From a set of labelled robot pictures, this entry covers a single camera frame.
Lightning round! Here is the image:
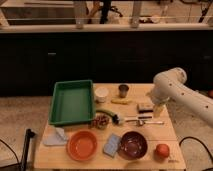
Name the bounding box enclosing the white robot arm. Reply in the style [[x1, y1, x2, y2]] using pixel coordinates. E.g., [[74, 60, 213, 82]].
[[149, 67, 213, 127]]

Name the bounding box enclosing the white paper cup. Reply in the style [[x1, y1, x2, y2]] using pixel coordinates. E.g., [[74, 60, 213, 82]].
[[95, 87, 109, 103]]

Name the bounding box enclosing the yellow banana piece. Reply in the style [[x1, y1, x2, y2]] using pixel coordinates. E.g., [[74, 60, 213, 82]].
[[111, 99, 132, 105]]

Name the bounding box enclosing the dark brown bowl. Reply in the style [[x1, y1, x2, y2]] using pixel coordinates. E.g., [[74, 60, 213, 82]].
[[118, 131, 148, 160]]

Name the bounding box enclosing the green cucumber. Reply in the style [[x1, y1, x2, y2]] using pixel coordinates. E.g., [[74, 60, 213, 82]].
[[96, 109, 119, 124]]

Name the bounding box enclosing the blue sponge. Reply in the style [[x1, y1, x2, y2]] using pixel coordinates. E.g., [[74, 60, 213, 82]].
[[103, 134, 121, 157]]

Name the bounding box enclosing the bowl of nuts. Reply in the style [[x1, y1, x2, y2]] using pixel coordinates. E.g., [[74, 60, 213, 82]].
[[91, 114, 109, 130]]

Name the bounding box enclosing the orange plastic bowl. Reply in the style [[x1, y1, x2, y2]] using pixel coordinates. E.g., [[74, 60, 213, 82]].
[[66, 130, 98, 161]]

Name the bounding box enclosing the green plastic tray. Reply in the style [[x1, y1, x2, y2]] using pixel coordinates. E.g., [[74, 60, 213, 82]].
[[49, 80, 95, 126]]

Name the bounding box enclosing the grey folded cloth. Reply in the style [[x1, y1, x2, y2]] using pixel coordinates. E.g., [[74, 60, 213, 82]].
[[43, 127, 68, 146]]

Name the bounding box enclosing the black cable right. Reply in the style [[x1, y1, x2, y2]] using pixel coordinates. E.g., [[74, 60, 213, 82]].
[[178, 135, 213, 171]]

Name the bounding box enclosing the black stand post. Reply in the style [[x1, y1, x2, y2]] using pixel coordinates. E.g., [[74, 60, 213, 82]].
[[20, 129, 35, 171]]

